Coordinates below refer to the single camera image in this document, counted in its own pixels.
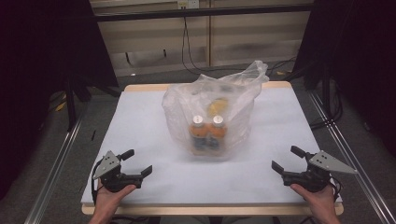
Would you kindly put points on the black metal stand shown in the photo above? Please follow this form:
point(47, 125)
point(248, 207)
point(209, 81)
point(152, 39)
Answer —
point(71, 102)
point(326, 93)

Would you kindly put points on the clear plastic bag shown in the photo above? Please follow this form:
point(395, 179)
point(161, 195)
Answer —
point(236, 93)

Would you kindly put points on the small black floor object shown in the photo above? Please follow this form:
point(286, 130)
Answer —
point(93, 135)

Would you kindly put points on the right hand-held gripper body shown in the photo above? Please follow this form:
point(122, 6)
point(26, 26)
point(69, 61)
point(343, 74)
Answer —
point(323, 163)

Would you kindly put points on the orange drink bottle white cap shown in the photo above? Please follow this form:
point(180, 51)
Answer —
point(198, 130)
point(217, 132)

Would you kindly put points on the person's right hand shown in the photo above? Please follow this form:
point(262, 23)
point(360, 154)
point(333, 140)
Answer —
point(320, 202)

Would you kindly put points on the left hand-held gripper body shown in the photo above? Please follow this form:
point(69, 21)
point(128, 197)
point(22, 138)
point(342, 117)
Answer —
point(107, 165)

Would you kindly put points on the black horizontal bar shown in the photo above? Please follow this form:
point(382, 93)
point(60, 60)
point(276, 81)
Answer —
point(199, 12)

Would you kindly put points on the black curtain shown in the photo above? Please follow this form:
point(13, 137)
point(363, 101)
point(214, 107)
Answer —
point(358, 46)
point(37, 62)

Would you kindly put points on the white table mat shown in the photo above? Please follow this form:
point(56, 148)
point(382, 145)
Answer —
point(140, 124)

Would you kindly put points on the metal floor rail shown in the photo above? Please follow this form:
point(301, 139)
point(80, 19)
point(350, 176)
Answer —
point(358, 161)
point(53, 174)

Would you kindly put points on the person's left hand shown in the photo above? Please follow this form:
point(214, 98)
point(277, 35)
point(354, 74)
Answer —
point(109, 200)

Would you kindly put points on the wooden table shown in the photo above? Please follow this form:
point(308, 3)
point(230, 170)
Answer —
point(202, 210)

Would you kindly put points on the yellow item inside bag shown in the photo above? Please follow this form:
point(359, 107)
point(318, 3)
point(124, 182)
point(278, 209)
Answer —
point(218, 105)

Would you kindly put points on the white wall power outlet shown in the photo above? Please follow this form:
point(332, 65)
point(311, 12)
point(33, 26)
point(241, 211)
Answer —
point(188, 3)

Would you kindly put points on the yellow floor tape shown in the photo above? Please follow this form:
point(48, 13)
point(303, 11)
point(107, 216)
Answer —
point(61, 106)

